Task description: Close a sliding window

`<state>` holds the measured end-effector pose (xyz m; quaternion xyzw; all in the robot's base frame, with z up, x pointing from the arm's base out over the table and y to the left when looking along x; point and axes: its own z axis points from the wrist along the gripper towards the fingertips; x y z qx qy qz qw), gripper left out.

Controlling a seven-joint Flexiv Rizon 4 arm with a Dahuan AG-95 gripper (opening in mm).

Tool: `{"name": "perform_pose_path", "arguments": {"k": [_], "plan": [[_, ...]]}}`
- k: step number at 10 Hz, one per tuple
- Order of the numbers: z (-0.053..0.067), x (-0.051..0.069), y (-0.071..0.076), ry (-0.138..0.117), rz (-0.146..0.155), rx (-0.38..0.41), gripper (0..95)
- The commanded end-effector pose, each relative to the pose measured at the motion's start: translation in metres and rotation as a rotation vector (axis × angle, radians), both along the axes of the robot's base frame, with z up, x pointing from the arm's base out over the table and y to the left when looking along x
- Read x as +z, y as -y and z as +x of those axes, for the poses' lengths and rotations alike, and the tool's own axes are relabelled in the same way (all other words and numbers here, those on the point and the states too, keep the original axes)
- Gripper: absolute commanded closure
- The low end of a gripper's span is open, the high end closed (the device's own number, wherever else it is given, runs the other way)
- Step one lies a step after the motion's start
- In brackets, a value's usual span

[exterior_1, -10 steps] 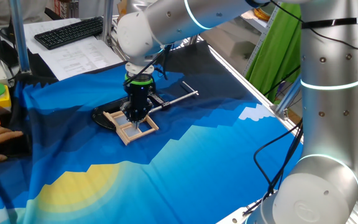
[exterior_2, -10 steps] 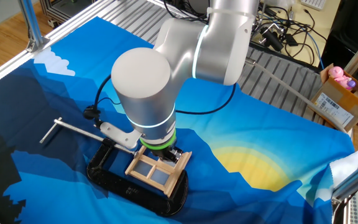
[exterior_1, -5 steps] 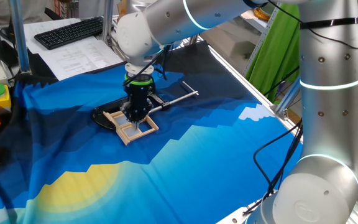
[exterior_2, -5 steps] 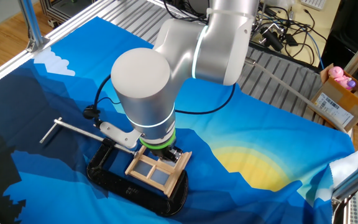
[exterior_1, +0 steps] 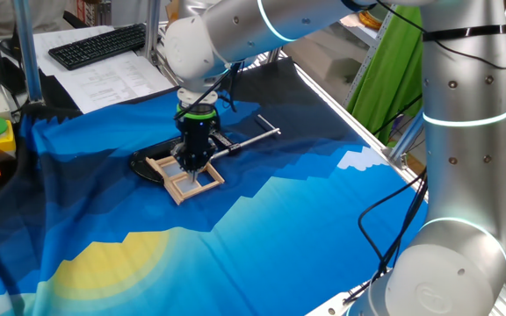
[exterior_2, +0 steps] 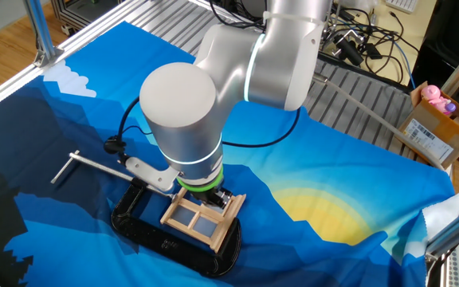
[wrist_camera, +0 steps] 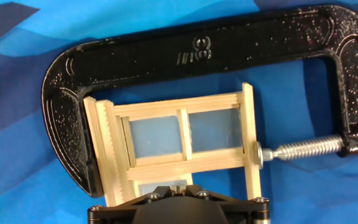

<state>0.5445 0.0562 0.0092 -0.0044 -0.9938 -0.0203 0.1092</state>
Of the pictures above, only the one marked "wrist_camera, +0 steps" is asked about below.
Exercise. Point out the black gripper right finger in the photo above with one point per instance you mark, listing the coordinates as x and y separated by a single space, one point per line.
244 208

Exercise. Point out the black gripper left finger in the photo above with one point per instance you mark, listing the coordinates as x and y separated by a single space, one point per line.
126 208

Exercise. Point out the wooden miniature sliding window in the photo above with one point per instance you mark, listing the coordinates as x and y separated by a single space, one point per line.
216 166

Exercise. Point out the black iron C-clamp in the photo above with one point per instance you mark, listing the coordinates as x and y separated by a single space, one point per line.
166 59

